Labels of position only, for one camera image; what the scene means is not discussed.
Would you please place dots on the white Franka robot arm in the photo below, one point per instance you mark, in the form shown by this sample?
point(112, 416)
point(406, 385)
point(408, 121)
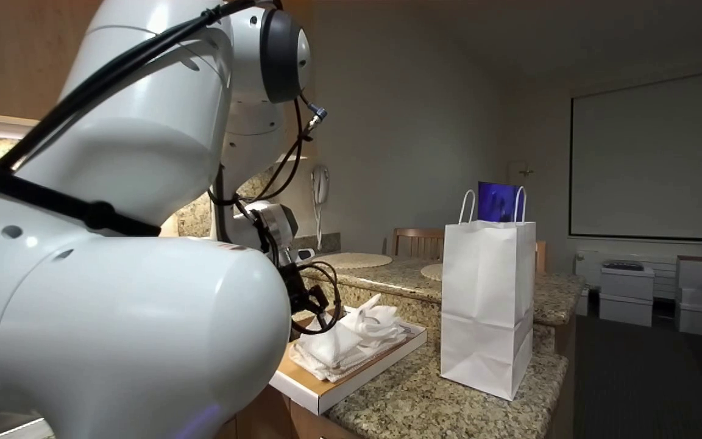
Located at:
point(123, 326)

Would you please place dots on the blue gift bag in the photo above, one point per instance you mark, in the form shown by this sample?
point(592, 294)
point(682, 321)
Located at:
point(497, 201)

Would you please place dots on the wooden dining chair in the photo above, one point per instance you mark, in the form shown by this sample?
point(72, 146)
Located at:
point(414, 243)
point(540, 257)

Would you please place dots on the small round woven placemat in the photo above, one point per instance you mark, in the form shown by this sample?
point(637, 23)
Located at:
point(431, 272)

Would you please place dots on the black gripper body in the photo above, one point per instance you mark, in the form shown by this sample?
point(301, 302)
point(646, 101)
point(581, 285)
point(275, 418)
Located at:
point(295, 283)

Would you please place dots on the large round woven placemat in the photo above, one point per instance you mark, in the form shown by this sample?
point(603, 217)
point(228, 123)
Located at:
point(352, 260)

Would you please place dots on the folded white towel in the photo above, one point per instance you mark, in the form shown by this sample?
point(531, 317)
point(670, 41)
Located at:
point(328, 356)

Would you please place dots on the wooden drawer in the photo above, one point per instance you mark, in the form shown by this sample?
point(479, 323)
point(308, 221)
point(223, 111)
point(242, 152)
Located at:
point(317, 396)

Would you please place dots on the white cloth towel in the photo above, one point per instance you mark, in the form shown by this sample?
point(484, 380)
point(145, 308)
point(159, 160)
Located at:
point(363, 308)
point(387, 333)

